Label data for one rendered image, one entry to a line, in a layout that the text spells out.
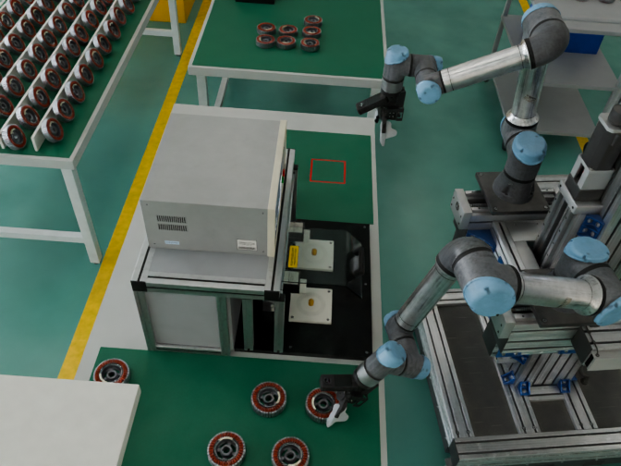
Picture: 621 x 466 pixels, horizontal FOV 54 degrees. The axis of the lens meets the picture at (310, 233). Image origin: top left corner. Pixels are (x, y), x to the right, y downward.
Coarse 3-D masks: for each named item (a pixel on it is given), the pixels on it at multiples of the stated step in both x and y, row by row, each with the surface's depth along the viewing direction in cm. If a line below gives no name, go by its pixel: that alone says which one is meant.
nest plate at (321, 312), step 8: (312, 288) 222; (320, 288) 222; (296, 296) 219; (304, 296) 219; (312, 296) 220; (320, 296) 220; (328, 296) 220; (296, 304) 217; (304, 304) 217; (320, 304) 217; (328, 304) 217; (296, 312) 214; (304, 312) 215; (312, 312) 215; (320, 312) 215; (328, 312) 215; (288, 320) 212; (296, 320) 212; (304, 320) 212; (312, 320) 212; (320, 320) 212; (328, 320) 213
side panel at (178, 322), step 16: (144, 304) 186; (160, 304) 187; (176, 304) 187; (192, 304) 187; (208, 304) 186; (224, 304) 184; (144, 320) 193; (160, 320) 194; (176, 320) 193; (192, 320) 193; (208, 320) 192; (224, 320) 190; (144, 336) 198; (160, 336) 200; (176, 336) 200; (192, 336) 199; (208, 336) 199; (224, 336) 197; (192, 352) 204; (208, 352) 204; (224, 352) 203
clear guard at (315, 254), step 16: (288, 240) 199; (304, 240) 200; (320, 240) 200; (336, 240) 200; (352, 240) 204; (288, 256) 195; (304, 256) 195; (320, 256) 195; (336, 256) 196; (352, 256) 199; (288, 272) 190; (304, 272) 190; (320, 272) 191; (336, 272) 191; (352, 272) 194; (352, 288) 190
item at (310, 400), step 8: (312, 392) 192; (320, 392) 193; (328, 392) 193; (312, 400) 190; (320, 400) 191; (336, 400) 191; (312, 408) 189; (320, 408) 190; (328, 408) 191; (312, 416) 188; (320, 416) 187; (328, 416) 187
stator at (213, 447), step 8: (232, 432) 182; (216, 440) 180; (224, 440) 181; (232, 440) 180; (240, 440) 180; (208, 448) 178; (216, 448) 180; (224, 448) 180; (232, 448) 180; (240, 448) 178; (208, 456) 177; (216, 456) 177; (224, 456) 178; (240, 456) 177; (216, 464) 175; (224, 464) 175; (232, 464) 175
